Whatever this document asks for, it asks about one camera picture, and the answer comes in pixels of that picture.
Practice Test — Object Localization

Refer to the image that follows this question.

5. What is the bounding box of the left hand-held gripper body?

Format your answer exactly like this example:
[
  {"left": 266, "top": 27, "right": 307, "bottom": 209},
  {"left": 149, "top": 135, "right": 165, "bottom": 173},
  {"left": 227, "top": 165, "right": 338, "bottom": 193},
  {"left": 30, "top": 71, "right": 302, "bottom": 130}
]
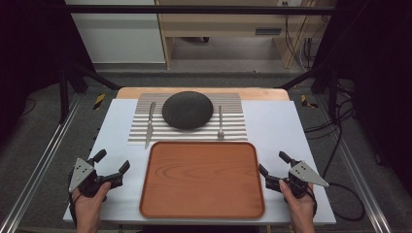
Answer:
[{"left": 68, "top": 156, "right": 124, "bottom": 198}]

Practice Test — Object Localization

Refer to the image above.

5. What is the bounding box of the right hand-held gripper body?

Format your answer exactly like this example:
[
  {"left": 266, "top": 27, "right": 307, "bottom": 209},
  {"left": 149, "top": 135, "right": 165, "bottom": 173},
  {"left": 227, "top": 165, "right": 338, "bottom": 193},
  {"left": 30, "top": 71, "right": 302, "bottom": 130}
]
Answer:
[{"left": 265, "top": 159, "right": 330, "bottom": 199}]

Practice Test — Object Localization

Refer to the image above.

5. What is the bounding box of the silver table knife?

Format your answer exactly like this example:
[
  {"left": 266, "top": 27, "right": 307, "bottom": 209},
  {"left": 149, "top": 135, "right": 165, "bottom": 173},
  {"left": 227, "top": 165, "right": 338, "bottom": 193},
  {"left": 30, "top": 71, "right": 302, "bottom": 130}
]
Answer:
[{"left": 144, "top": 101, "right": 157, "bottom": 150}]

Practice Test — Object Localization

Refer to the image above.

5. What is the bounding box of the brown wooden tray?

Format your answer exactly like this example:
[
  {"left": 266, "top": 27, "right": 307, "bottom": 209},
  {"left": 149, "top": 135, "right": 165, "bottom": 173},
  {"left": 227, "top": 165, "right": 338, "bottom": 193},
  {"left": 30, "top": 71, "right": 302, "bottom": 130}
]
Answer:
[{"left": 139, "top": 141, "right": 266, "bottom": 220}]

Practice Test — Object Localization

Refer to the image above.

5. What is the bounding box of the silver fork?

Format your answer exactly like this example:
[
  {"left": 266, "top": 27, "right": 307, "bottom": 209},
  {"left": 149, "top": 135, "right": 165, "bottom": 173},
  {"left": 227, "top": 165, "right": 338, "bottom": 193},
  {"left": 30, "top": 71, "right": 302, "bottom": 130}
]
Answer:
[{"left": 217, "top": 104, "right": 225, "bottom": 141}]

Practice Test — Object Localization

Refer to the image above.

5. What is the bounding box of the dark grey round plate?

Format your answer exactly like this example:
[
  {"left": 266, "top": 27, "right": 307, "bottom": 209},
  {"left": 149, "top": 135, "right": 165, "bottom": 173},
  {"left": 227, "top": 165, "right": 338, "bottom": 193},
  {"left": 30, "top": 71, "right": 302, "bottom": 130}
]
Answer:
[{"left": 161, "top": 90, "right": 215, "bottom": 131}]

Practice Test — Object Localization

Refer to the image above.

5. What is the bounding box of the person's left hand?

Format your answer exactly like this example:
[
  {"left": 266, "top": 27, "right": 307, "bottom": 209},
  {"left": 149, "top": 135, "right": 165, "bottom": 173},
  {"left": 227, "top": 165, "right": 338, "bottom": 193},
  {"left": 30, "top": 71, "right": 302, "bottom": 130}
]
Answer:
[{"left": 71, "top": 182, "right": 112, "bottom": 223}]

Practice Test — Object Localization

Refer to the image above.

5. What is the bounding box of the person's right hand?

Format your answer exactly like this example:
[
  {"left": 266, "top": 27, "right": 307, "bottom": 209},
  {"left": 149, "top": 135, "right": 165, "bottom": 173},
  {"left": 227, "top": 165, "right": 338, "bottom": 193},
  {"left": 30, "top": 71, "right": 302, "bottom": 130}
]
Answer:
[{"left": 279, "top": 179, "right": 316, "bottom": 222}]

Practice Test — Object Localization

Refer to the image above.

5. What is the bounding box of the grey striped placemat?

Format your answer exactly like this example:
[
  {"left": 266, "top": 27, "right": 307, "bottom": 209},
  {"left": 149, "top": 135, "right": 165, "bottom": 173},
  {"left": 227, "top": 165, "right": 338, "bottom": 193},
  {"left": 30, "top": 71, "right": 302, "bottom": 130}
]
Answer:
[{"left": 127, "top": 92, "right": 249, "bottom": 146}]

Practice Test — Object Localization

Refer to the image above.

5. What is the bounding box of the yellow black tape marker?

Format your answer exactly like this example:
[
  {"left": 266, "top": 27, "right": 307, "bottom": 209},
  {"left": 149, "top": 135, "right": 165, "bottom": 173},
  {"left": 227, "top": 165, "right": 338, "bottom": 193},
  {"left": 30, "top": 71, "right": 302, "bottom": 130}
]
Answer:
[
  {"left": 299, "top": 94, "right": 319, "bottom": 110},
  {"left": 92, "top": 93, "right": 107, "bottom": 111}
]

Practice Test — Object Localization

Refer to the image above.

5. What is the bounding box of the black metal stand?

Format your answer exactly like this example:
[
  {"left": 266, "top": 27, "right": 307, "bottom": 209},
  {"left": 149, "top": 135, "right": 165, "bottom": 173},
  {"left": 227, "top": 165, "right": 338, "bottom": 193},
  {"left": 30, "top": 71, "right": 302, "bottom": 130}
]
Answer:
[
  {"left": 57, "top": 61, "right": 121, "bottom": 124},
  {"left": 274, "top": 61, "right": 341, "bottom": 124}
]

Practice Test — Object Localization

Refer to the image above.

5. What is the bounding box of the white cabinet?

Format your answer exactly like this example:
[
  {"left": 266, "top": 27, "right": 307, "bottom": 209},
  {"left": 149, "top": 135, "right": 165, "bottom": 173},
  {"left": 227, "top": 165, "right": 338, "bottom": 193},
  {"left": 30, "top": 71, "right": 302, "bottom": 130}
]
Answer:
[{"left": 64, "top": 0, "right": 166, "bottom": 64}]

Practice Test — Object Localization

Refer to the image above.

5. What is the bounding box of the light wooden desk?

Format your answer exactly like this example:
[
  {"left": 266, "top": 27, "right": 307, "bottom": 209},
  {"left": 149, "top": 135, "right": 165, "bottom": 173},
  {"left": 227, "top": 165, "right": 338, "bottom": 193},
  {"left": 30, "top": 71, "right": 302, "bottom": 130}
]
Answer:
[{"left": 154, "top": 0, "right": 338, "bottom": 70}]

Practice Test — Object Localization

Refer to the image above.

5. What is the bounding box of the black horizontal bar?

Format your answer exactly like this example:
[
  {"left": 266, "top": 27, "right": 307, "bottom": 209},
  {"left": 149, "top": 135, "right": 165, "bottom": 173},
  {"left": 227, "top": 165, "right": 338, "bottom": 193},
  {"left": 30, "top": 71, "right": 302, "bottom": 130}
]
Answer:
[{"left": 64, "top": 4, "right": 338, "bottom": 16}]

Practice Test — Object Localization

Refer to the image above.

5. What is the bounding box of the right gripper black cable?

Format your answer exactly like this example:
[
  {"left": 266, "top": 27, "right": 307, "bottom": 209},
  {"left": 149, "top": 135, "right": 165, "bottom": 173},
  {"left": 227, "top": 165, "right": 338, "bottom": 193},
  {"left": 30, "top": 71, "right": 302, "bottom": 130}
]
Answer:
[{"left": 306, "top": 183, "right": 319, "bottom": 217}]

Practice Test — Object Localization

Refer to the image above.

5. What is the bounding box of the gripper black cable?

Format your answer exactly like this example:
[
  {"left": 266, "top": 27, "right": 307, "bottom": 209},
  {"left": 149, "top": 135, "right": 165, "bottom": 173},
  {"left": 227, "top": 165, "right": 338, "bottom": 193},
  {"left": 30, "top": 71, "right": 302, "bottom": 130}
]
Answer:
[
  {"left": 306, "top": 183, "right": 319, "bottom": 217},
  {"left": 67, "top": 169, "right": 80, "bottom": 226}
]

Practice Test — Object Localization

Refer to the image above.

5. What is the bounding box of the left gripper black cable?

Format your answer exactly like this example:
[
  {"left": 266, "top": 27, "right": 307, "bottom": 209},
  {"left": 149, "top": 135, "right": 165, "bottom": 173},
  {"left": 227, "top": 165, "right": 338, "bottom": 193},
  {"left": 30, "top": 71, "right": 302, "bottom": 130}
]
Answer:
[{"left": 67, "top": 169, "right": 80, "bottom": 226}]

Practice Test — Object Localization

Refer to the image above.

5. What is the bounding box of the metal floor rail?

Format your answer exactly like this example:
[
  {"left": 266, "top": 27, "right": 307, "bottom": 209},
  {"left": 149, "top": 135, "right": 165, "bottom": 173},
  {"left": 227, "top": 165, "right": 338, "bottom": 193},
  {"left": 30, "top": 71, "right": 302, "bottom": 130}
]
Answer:
[
  {"left": 336, "top": 139, "right": 394, "bottom": 233},
  {"left": 0, "top": 93, "right": 83, "bottom": 233}
]

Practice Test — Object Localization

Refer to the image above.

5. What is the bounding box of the black floor cable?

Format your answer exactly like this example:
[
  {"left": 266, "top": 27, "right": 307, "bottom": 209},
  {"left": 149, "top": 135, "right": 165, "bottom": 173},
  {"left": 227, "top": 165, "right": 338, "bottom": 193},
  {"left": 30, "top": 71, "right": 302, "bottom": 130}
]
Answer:
[{"left": 303, "top": 81, "right": 367, "bottom": 223}]

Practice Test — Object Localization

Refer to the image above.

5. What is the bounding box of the bundle of desk cables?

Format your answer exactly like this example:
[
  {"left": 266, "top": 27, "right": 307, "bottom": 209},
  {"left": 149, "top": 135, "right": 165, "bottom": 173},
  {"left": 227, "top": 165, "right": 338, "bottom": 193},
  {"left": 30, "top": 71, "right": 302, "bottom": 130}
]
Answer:
[{"left": 283, "top": 1, "right": 331, "bottom": 72}]

